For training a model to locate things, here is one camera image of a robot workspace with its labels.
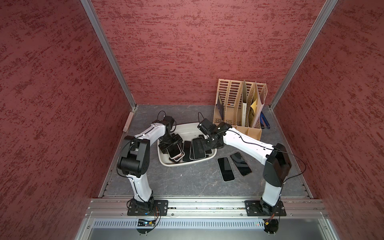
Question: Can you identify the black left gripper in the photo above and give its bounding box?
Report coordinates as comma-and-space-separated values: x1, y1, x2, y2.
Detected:
158, 133, 183, 154

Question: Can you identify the white plastic storage box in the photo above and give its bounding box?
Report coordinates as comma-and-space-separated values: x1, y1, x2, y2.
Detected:
158, 123, 217, 167

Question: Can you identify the black phone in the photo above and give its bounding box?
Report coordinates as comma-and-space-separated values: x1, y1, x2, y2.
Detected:
230, 152, 252, 176
218, 157, 235, 182

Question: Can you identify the pink case phone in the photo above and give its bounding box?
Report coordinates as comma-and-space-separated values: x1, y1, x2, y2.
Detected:
167, 144, 185, 164

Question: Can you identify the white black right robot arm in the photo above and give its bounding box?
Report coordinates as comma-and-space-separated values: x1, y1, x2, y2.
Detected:
203, 127, 292, 216

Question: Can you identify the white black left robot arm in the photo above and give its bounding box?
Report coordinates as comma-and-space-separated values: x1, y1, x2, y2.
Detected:
117, 116, 185, 215

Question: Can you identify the dark blue booklet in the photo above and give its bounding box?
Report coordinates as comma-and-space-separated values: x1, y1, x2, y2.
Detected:
216, 95, 224, 121

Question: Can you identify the beige plastic desk organizer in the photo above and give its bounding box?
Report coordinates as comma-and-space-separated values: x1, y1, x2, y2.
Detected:
213, 79, 262, 140

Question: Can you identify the beige file folder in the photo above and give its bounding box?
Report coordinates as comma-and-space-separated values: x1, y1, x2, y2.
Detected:
242, 81, 247, 127

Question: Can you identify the yellow paper envelope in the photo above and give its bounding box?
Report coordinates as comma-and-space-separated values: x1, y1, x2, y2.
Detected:
250, 100, 258, 115

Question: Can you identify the pink block at wall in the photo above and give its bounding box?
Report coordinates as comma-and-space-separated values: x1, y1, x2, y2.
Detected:
123, 112, 135, 133

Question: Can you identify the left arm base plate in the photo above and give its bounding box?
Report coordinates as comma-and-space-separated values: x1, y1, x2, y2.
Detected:
127, 199, 169, 217

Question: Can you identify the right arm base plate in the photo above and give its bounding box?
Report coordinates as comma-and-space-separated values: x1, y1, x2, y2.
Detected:
245, 200, 287, 218

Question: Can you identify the aluminium front rail frame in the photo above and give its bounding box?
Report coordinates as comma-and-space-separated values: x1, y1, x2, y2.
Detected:
75, 197, 339, 240

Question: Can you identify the right aluminium corner post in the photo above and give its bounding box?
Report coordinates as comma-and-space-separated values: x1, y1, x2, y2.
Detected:
270, 0, 338, 111

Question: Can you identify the aluminium corner post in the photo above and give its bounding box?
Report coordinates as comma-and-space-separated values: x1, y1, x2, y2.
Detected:
270, 0, 338, 111
81, 0, 137, 113

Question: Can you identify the left aluminium corner post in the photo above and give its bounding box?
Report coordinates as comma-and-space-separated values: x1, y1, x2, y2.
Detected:
81, 0, 137, 113

